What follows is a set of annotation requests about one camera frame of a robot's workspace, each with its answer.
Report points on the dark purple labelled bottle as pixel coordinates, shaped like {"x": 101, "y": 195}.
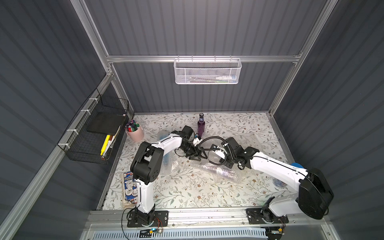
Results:
{"x": 221, "y": 172}

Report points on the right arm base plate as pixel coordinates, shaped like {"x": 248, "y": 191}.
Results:
{"x": 260, "y": 216}

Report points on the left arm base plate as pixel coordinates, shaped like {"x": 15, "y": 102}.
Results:
{"x": 138, "y": 219}

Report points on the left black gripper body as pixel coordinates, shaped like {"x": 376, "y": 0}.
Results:
{"x": 193, "y": 151}

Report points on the yellow highlighter in basket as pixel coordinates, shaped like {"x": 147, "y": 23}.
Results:
{"x": 105, "y": 144}

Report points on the white wire wall basket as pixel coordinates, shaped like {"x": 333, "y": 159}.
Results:
{"x": 207, "y": 71}

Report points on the black notebook in basket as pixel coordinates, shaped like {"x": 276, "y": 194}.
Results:
{"x": 106, "y": 123}

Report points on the blue liquid glass bottle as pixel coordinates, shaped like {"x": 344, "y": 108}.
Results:
{"x": 167, "y": 149}

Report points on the pink marker cup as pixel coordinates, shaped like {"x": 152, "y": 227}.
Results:
{"x": 134, "y": 131}

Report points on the purple liquid glass bottle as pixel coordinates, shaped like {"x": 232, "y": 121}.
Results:
{"x": 201, "y": 125}

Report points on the black wire wall basket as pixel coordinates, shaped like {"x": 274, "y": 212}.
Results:
{"x": 92, "y": 134}

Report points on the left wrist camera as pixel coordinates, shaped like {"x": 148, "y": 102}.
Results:
{"x": 197, "y": 141}

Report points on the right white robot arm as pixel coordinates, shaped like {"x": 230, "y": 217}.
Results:
{"x": 313, "y": 195}

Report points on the blue sticker sheet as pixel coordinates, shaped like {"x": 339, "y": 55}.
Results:
{"x": 130, "y": 192}

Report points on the blue-lid pencil jar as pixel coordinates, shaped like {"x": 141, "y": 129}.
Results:
{"x": 280, "y": 184}

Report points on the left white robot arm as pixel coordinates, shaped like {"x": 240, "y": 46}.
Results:
{"x": 147, "y": 164}

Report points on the white ventilated cable duct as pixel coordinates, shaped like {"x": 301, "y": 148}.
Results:
{"x": 185, "y": 234}

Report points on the aluminium front rail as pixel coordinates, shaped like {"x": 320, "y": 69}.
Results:
{"x": 177, "y": 219}

